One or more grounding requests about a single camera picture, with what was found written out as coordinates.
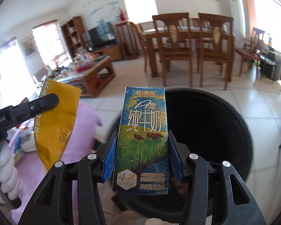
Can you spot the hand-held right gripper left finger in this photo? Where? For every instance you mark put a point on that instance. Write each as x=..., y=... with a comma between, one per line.
x=109, y=161

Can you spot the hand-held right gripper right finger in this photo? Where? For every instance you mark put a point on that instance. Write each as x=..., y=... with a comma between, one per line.
x=176, y=161

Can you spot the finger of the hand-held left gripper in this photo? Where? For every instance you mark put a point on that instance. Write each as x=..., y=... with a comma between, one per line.
x=44, y=102

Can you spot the yellow snack packet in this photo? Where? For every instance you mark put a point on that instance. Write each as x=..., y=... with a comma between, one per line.
x=56, y=131

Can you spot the black round trash bin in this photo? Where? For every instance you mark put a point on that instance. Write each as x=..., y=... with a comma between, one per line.
x=201, y=126

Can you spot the blue and green milk carton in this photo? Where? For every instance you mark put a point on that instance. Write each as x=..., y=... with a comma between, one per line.
x=140, y=126

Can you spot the person's left hand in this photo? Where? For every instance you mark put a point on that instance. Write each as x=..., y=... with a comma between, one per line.
x=8, y=168

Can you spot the pink blanket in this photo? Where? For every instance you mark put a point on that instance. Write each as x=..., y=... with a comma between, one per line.
x=82, y=131

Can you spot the wrapped gift basket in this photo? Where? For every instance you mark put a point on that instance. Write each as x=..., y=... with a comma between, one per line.
x=83, y=61

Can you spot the large curtained window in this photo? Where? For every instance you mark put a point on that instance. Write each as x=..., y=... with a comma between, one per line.
x=51, y=44

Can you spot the wooden coffee table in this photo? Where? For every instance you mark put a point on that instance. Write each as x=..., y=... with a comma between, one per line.
x=96, y=75

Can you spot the green flat box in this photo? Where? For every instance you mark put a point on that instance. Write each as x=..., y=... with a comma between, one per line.
x=99, y=58

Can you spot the wooden bookshelf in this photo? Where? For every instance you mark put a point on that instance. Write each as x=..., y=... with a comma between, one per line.
x=72, y=35

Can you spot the wooden television stand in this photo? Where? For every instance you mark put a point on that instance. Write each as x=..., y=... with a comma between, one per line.
x=109, y=52

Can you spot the black flat television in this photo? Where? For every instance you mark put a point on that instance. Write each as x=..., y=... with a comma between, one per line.
x=101, y=36

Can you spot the tall wooden side cabinet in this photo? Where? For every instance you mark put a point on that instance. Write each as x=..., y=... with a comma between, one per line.
x=126, y=39

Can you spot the wooden dining chair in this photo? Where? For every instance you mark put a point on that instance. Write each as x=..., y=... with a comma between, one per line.
x=215, y=49
x=140, y=42
x=173, y=49
x=248, y=51

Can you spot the red hanging ornament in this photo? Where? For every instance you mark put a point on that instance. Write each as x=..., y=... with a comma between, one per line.
x=122, y=15

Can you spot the wooden dining table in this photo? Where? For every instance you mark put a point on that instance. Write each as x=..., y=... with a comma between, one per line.
x=152, y=42

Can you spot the bright narrow window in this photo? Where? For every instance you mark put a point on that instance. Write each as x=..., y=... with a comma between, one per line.
x=139, y=2

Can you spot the yellow bottle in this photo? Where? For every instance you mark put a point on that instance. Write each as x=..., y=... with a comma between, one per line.
x=269, y=41

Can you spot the white standing air conditioner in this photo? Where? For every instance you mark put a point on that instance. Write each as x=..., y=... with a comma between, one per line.
x=236, y=11

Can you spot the small framed wall picture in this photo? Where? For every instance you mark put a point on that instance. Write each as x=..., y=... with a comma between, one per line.
x=29, y=46

